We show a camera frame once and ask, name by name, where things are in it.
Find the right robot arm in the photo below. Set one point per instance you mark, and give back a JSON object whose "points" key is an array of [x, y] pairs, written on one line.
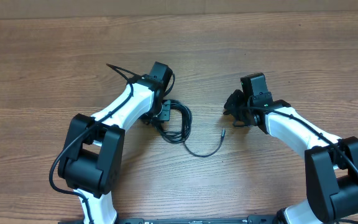
{"points": [[331, 162]]}

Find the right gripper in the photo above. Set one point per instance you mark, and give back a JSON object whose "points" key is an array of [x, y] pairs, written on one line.
{"points": [[229, 107]]}

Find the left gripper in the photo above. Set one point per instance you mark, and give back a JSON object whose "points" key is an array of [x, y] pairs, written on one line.
{"points": [[165, 113]]}

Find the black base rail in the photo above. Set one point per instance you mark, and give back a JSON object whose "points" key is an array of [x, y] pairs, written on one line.
{"points": [[194, 221]]}

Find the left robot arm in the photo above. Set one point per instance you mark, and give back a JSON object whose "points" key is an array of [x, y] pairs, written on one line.
{"points": [[91, 157]]}

